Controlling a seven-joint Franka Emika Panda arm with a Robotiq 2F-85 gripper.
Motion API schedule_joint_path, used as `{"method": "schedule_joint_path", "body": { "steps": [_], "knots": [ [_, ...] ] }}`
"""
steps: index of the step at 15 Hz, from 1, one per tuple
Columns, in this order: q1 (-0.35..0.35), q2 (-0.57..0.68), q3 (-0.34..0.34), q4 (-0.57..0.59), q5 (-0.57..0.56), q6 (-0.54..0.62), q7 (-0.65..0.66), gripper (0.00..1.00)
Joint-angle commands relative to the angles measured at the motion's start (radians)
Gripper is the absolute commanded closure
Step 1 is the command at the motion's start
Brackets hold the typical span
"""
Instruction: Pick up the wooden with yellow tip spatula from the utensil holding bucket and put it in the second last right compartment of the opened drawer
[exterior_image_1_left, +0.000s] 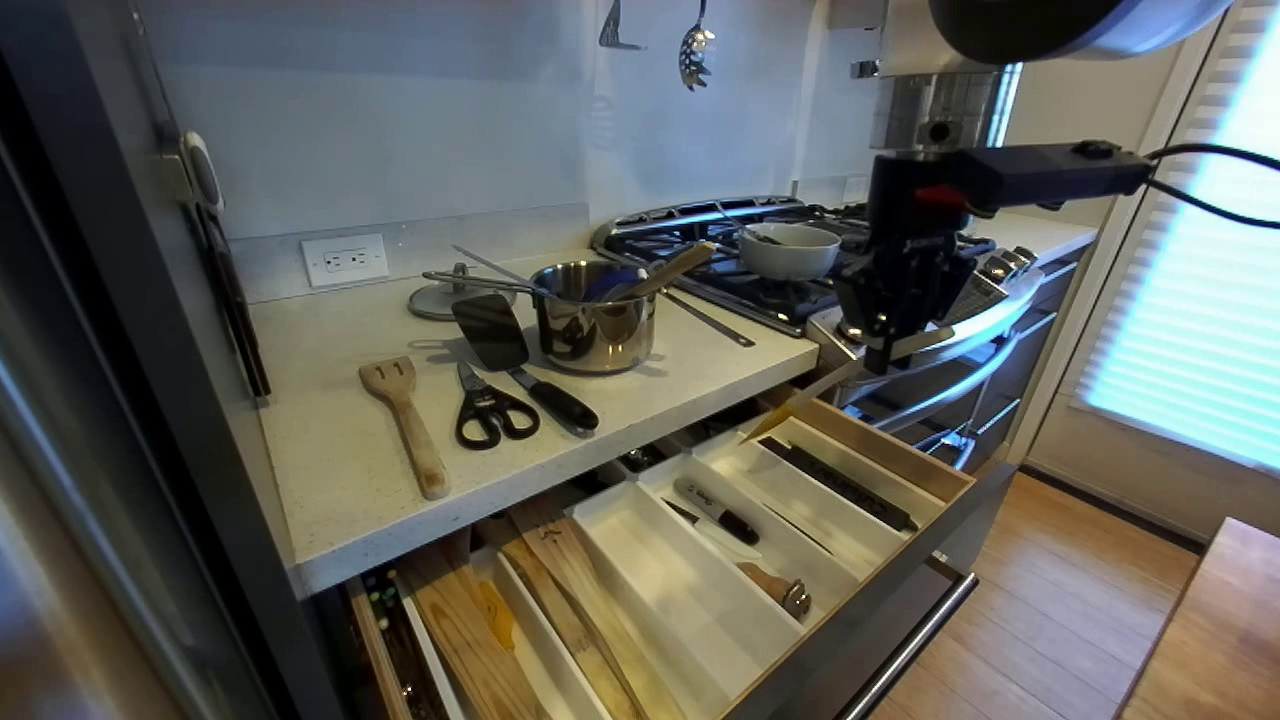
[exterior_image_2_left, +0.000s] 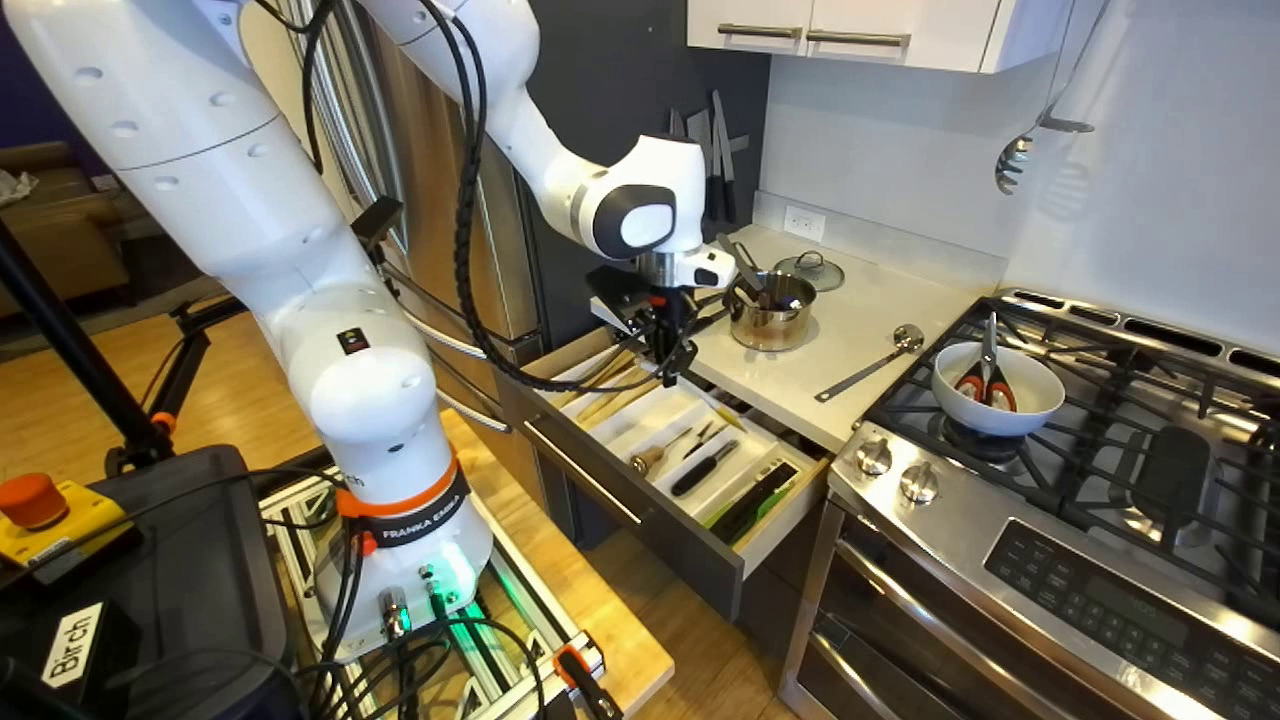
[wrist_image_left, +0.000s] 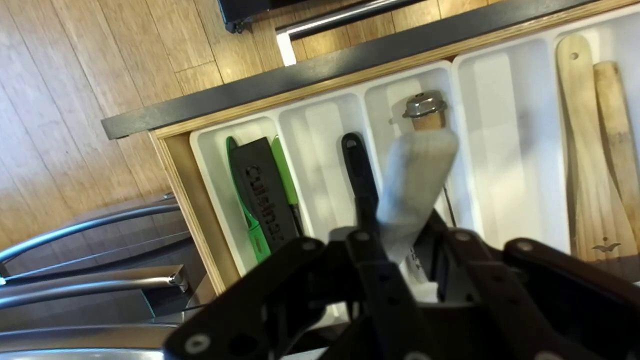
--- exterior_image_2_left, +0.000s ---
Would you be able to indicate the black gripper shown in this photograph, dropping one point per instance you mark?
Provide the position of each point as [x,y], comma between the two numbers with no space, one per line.
[637,302]

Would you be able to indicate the wooden spatula with yellow tip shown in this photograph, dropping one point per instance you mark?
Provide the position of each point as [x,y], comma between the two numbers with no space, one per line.
[715,403]

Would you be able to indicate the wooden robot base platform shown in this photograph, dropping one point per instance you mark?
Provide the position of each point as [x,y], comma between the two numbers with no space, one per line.
[585,613]

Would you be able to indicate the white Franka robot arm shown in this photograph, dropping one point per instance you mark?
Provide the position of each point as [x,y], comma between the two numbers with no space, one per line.
[267,202]

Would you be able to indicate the long wooden utensil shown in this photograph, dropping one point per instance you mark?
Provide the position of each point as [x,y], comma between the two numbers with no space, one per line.
[623,392]

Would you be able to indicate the flat wooden utensil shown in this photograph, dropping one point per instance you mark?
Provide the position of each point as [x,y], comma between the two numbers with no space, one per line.
[585,374]

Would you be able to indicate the steel utensil holder pot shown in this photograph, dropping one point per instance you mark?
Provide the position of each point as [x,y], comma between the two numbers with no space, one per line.
[780,316]

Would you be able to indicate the wooden kitchen drawer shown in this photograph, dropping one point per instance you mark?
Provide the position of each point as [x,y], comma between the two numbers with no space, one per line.
[627,513]

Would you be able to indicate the white cutlery organizer tray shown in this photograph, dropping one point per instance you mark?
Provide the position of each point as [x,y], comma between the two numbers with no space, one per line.
[640,416]

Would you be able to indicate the glass pot lid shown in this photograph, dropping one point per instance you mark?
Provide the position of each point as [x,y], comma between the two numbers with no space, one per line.
[819,272]

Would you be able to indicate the long black knife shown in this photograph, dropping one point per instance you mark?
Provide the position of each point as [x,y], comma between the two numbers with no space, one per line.
[755,506]

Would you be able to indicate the long metal ladle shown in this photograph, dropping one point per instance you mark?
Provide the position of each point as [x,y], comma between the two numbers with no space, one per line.
[865,367]

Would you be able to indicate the white bowl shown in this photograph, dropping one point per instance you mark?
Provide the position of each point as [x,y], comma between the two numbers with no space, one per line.
[993,416]

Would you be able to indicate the white upper cabinet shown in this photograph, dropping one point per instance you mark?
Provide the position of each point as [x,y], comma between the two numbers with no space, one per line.
[881,29]

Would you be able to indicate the hanging metal slotted spoon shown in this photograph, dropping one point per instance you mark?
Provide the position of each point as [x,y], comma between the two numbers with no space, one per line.
[1016,161]

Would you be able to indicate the stainless gas stove range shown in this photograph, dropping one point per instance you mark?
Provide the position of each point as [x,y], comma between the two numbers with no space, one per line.
[1066,586]

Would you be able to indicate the black control box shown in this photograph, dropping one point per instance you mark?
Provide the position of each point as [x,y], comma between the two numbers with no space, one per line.
[174,586]

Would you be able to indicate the black tripod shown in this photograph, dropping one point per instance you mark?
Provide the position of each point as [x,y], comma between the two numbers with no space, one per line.
[82,354]

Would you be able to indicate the brown sofa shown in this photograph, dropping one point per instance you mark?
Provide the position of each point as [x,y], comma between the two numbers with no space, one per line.
[52,245]

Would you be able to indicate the red emergency stop button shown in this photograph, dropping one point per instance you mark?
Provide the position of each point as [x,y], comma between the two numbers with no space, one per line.
[33,501]

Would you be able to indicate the white wall outlet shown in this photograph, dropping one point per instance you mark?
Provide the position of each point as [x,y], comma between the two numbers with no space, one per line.
[804,220]

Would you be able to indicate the black wall-mounted knife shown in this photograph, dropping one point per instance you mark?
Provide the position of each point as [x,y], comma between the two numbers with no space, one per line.
[722,145]

